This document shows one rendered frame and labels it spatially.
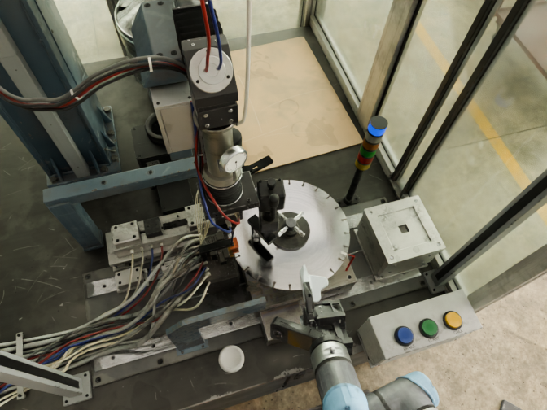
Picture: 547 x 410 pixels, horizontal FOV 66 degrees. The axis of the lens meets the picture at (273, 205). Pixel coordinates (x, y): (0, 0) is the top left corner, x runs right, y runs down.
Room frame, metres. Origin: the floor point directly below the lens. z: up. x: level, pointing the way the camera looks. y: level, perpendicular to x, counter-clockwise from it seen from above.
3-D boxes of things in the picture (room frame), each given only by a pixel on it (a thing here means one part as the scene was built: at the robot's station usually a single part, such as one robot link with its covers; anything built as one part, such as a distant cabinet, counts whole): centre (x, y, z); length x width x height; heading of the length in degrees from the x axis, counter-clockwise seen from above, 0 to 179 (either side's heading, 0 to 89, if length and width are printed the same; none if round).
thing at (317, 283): (0.32, -0.11, 1.08); 0.09 x 0.06 x 0.03; 11
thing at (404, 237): (0.57, -0.38, 0.82); 0.18 x 0.18 x 0.15; 21
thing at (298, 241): (0.50, -0.05, 0.96); 0.11 x 0.11 x 0.03
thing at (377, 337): (0.30, -0.42, 0.82); 0.28 x 0.11 x 0.15; 111
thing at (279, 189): (0.45, 0.01, 1.17); 0.06 x 0.05 x 0.20; 102
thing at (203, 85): (0.57, 0.16, 1.45); 0.35 x 0.07 x 0.28; 21
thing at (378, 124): (0.73, -0.25, 1.14); 0.05 x 0.04 x 0.03; 21
